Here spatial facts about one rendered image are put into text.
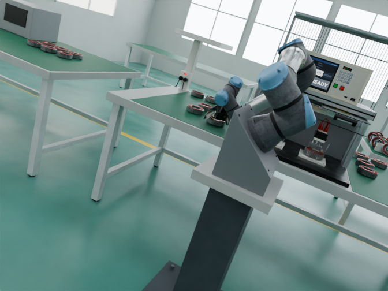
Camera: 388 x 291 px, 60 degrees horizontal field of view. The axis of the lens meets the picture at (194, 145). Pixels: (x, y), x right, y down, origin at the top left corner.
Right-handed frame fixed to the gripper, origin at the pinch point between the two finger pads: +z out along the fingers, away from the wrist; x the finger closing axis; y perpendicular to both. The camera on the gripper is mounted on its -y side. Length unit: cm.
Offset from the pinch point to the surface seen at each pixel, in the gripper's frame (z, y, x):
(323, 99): -34, -6, 53
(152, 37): 376, -646, -94
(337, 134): -15, -3, 74
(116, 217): 62, 45, -42
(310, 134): -7, -6, 61
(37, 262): 36, 91, -71
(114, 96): 3, 1, -62
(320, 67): -45, -20, 46
